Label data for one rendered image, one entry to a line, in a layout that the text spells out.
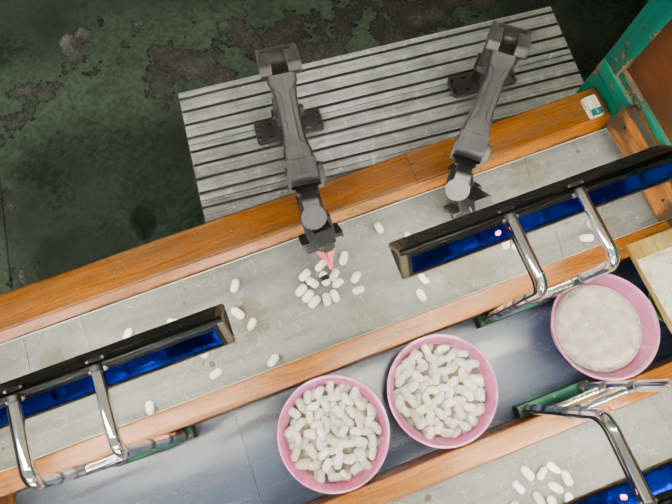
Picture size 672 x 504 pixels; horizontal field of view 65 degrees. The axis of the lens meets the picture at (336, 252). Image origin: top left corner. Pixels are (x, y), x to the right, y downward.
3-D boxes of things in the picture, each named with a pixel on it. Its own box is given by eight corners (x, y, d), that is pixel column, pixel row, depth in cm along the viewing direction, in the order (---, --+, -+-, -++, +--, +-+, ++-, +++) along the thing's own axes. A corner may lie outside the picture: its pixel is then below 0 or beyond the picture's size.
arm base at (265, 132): (324, 116, 148) (318, 95, 149) (254, 133, 146) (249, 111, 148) (324, 130, 155) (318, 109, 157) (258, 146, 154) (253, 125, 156)
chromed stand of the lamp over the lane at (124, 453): (103, 392, 136) (-7, 391, 93) (177, 364, 137) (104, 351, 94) (121, 466, 131) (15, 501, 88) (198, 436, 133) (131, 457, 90)
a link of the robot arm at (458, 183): (472, 206, 123) (492, 160, 116) (437, 195, 124) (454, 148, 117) (474, 186, 132) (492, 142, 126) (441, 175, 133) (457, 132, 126)
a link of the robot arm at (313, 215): (337, 224, 115) (327, 172, 109) (299, 233, 114) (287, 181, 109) (330, 206, 125) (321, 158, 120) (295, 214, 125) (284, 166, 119)
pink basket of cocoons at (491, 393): (362, 385, 136) (364, 385, 127) (436, 317, 140) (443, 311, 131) (434, 468, 131) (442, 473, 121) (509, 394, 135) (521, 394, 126)
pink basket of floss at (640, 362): (522, 352, 138) (535, 349, 129) (559, 264, 144) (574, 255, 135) (619, 400, 135) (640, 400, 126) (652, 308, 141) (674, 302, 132)
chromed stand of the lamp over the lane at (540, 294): (448, 263, 144) (495, 208, 101) (514, 239, 146) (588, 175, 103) (477, 329, 139) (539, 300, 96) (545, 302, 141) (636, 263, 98)
